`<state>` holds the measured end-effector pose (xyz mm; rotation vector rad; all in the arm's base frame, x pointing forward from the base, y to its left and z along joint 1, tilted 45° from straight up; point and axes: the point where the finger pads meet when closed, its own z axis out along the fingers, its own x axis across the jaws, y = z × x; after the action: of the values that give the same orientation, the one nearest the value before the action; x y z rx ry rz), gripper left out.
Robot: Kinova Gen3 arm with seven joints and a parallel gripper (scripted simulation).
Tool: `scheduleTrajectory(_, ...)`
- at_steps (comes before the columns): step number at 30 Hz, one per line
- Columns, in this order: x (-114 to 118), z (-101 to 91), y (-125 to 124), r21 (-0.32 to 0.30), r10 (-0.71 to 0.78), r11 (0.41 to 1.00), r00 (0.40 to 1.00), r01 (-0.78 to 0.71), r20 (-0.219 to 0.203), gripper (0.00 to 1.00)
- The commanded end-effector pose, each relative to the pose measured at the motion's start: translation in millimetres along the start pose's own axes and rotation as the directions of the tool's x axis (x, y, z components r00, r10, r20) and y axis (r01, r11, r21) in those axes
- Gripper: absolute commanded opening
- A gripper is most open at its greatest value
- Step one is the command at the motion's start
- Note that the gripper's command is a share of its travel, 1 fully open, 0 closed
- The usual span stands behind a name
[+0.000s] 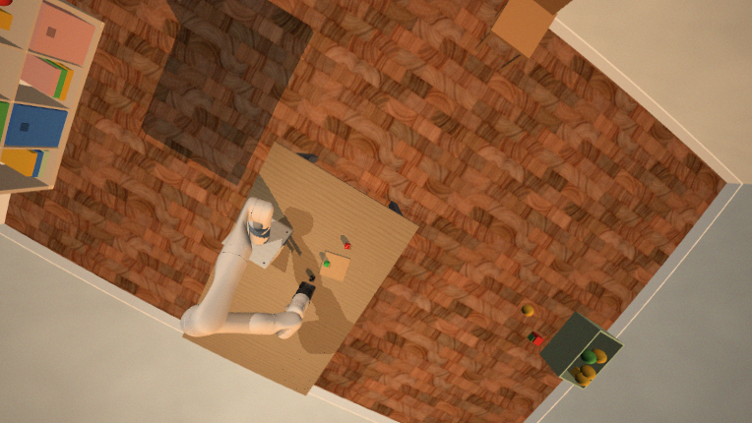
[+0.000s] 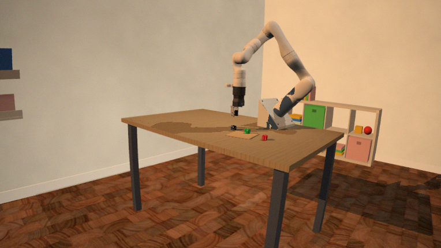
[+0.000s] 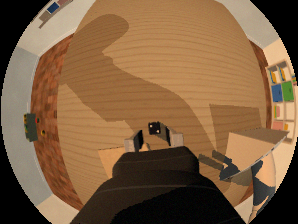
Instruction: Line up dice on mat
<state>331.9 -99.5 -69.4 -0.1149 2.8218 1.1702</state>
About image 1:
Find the orange flat mat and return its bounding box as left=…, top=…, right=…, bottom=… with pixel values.
left=319, top=252, right=350, bottom=281

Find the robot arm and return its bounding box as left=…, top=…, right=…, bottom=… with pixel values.
left=180, top=197, right=306, bottom=339

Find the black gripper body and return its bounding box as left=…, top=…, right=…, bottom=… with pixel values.
left=290, top=281, right=316, bottom=309

